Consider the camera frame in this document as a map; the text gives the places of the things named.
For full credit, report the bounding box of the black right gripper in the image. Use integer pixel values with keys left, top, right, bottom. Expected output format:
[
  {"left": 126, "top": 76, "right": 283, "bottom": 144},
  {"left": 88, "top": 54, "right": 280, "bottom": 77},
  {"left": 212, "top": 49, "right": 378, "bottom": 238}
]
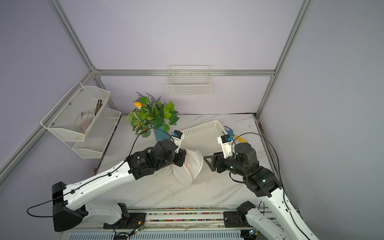
[{"left": 204, "top": 150, "right": 247, "bottom": 176}]

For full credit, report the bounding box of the pink rimmed mesh laundry bag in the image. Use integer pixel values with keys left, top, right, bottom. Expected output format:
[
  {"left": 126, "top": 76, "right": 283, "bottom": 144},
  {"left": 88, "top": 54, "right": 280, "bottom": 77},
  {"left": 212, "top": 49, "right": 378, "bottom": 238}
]
[{"left": 173, "top": 149, "right": 204, "bottom": 187}]

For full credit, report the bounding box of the white mesh laundry bag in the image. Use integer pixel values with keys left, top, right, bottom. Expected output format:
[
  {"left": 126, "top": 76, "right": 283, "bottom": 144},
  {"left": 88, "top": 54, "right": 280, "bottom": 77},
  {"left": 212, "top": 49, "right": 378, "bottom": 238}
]
[{"left": 154, "top": 165, "right": 173, "bottom": 178}]

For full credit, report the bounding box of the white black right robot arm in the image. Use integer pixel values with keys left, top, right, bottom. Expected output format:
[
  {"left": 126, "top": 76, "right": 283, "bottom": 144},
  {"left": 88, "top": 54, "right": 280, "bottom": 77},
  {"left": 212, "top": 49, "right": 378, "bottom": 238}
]
[{"left": 204, "top": 143, "right": 317, "bottom": 240}]

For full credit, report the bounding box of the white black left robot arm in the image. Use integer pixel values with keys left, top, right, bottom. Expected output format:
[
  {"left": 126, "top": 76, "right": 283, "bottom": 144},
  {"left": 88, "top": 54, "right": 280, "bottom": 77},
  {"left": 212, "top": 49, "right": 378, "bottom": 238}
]
[{"left": 52, "top": 140, "right": 187, "bottom": 232}]

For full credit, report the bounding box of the teal vase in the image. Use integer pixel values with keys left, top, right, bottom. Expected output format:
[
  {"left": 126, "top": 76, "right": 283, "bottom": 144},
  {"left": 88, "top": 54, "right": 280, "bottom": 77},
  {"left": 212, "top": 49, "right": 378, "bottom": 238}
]
[{"left": 153, "top": 126, "right": 170, "bottom": 142}]

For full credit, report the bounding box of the cream perforated plastic basket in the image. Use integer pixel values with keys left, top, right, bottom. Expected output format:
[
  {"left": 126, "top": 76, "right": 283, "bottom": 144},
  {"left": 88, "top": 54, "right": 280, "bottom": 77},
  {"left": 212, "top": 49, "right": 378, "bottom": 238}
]
[{"left": 181, "top": 120, "right": 227, "bottom": 156}]

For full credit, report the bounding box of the blue yellow garden fork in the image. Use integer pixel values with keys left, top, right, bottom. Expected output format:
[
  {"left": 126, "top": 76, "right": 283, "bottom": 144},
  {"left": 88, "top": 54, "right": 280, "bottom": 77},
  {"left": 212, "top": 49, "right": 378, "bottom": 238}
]
[{"left": 224, "top": 126, "right": 247, "bottom": 143}]

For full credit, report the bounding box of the green artificial plant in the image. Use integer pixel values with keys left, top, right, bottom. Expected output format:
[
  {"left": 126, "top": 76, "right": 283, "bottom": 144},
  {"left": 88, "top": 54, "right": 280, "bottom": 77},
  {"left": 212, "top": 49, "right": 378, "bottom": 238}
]
[{"left": 126, "top": 93, "right": 180, "bottom": 138}]

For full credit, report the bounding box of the clear glove in shelf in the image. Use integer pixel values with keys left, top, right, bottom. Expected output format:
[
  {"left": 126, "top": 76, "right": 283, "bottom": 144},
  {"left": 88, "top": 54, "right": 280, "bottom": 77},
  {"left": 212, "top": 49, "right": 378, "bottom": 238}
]
[{"left": 75, "top": 109, "right": 96, "bottom": 134}]

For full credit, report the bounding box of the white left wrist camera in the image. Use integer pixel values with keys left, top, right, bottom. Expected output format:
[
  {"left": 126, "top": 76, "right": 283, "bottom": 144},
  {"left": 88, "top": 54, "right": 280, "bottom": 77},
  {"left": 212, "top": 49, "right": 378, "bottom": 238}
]
[{"left": 172, "top": 130, "right": 184, "bottom": 154}]

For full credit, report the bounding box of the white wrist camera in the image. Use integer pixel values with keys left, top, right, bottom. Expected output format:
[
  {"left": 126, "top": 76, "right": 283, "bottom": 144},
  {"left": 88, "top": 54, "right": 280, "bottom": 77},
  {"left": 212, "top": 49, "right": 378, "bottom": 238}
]
[
  {"left": 172, "top": 130, "right": 184, "bottom": 154},
  {"left": 217, "top": 134, "right": 233, "bottom": 159}
]

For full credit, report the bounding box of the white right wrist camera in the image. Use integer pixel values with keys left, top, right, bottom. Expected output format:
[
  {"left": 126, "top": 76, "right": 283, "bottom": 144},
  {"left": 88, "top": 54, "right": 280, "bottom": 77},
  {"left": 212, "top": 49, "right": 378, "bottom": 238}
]
[{"left": 217, "top": 134, "right": 233, "bottom": 159}]

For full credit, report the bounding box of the white wire wall basket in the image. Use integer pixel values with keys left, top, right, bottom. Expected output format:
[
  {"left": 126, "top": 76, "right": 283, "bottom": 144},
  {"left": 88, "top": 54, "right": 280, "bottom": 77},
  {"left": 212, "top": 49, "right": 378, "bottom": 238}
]
[{"left": 167, "top": 65, "right": 211, "bottom": 96}]

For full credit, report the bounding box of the white mesh lower wall shelf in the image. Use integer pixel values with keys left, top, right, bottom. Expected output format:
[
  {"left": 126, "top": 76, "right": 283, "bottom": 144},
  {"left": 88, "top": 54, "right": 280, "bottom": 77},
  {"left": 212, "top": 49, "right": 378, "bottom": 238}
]
[{"left": 64, "top": 108, "right": 121, "bottom": 159}]

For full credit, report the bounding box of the white mesh wall shelf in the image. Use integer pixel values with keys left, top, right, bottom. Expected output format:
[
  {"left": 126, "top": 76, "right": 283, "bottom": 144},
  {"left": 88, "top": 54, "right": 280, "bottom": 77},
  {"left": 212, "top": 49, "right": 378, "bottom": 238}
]
[
  {"left": 41, "top": 82, "right": 110, "bottom": 142},
  {"left": 64, "top": 108, "right": 121, "bottom": 159}
]

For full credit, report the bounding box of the white mesh upper wall shelf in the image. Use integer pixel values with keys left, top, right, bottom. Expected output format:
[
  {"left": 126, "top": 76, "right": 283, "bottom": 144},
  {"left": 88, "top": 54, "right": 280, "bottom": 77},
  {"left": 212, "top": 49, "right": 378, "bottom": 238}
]
[{"left": 41, "top": 82, "right": 110, "bottom": 142}]

